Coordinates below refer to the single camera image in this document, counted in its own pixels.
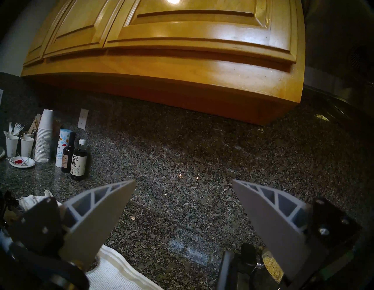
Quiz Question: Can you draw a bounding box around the white salt canister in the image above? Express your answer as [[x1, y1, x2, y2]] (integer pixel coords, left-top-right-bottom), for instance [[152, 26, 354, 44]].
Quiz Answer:
[[55, 129, 72, 168]]

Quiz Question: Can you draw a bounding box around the wooden wall cabinet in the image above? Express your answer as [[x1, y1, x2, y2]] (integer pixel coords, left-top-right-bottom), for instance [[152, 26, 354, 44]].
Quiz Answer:
[[21, 0, 306, 126]]

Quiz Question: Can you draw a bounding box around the pan with yellow food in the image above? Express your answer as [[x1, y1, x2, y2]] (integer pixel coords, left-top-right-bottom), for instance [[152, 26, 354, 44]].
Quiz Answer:
[[216, 243, 286, 290]]

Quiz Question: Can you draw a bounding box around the white capped soy sauce bottle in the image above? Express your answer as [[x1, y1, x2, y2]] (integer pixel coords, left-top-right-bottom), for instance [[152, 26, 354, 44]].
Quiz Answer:
[[70, 139, 88, 181]]

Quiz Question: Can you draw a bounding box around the small white plate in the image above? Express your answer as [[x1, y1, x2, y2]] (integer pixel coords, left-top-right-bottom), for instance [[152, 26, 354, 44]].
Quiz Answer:
[[9, 156, 36, 169]]

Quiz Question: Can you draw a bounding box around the tan wooden stick bundle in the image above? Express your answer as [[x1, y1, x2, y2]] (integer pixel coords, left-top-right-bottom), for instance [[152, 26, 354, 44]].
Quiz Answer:
[[28, 114, 42, 134]]

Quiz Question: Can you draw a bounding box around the white beige striped towel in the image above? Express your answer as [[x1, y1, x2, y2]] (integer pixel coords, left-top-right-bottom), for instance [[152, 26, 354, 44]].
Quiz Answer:
[[0, 190, 165, 290]]

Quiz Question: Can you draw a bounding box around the white paper cup stack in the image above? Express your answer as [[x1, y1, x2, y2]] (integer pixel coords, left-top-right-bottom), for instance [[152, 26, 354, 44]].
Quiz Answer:
[[34, 109, 55, 163]]

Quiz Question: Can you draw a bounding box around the small dark glass bottle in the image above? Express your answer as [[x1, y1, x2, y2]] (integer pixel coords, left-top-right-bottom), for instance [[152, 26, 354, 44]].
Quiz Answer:
[[61, 132, 77, 174]]

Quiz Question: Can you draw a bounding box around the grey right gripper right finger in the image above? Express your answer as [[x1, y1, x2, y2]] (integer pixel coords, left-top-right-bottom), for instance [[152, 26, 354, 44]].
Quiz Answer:
[[233, 180, 361, 286]]

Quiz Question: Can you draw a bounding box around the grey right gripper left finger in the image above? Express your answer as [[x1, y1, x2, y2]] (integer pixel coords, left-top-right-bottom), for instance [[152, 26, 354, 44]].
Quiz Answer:
[[8, 179, 137, 270]]

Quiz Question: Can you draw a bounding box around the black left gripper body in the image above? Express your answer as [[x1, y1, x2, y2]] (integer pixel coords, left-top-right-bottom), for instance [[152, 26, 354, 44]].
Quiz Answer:
[[0, 190, 21, 234]]

